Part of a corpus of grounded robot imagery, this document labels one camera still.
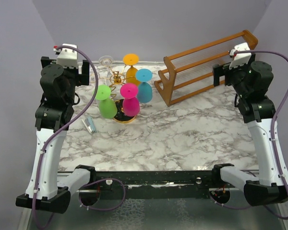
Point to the gold wire wine glass rack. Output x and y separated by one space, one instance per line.
115 79

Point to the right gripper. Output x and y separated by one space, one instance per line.
219 70

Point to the teal plastic goblet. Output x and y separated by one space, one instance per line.
145 93

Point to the green plastic goblet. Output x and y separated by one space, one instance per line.
106 105

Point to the pink plastic goblet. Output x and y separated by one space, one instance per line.
131 106

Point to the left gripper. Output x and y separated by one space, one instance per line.
81 79

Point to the clear wine glass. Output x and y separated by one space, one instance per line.
94 79
107 61

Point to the light blue stapler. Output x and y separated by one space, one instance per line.
89 125

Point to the black base frame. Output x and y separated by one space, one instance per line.
149 184

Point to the orange plastic goblet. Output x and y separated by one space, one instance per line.
131 60

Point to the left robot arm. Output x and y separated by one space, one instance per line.
53 118

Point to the wooden rack with clear rods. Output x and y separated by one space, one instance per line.
195 65

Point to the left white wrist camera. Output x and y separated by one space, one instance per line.
66 57

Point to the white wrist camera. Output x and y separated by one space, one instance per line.
66 57
239 59

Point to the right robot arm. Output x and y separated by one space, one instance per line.
251 80

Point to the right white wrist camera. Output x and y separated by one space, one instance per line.
239 59

